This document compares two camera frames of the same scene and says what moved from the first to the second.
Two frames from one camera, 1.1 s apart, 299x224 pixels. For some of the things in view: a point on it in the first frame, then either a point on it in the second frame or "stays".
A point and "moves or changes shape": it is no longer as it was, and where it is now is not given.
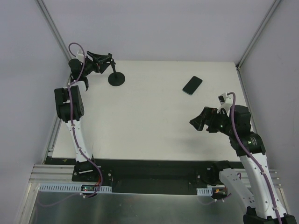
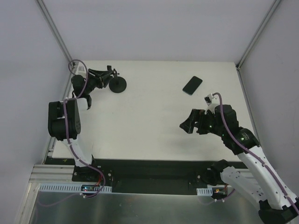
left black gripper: (98, 64) -> (97, 78)
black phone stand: (116, 79) moves or changes shape
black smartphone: (192, 85) stays
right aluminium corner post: (240, 61) stays
